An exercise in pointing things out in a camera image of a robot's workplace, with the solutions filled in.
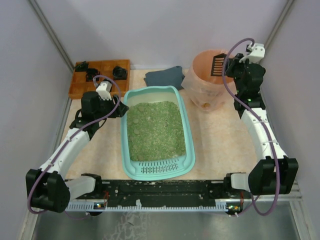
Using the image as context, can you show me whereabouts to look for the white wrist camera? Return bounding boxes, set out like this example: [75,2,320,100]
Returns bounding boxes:
[240,43,266,64]
[95,80,112,101]

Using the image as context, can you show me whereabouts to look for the black rail base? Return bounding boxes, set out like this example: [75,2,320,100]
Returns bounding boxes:
[77,180,250,208]

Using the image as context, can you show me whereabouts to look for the dark rolled cloth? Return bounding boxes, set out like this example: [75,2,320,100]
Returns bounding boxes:
[74,61,89,72]
[85,68,100,82]
[112,65,128,81]

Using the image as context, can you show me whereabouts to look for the orange bagged trash bin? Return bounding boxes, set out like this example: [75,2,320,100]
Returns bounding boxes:
[181,49,232,112]

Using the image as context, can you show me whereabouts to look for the black slotted litter scoop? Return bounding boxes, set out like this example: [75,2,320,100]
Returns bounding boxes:
[210,53,227,77]

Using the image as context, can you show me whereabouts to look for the wooden compartment tray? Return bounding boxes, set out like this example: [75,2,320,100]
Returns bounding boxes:
[68,59,131,100]

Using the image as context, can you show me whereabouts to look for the teal plastic litter box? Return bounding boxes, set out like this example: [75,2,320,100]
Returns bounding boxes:
[121,86,196,181]

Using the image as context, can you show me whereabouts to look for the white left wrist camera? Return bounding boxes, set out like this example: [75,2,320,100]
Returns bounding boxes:
[95,80,112,101]

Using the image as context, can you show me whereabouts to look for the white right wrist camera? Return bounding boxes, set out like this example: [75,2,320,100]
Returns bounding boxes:
[240,43,266,64]

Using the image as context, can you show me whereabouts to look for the folded dark grey cloth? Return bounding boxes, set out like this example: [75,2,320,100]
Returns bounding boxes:
[144,66,185,91]

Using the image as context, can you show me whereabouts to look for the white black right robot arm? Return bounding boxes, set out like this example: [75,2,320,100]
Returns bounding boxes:
[121,53,299,196]

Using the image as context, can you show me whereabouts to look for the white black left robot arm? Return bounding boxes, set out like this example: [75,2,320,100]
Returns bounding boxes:
[25,91,129,214]

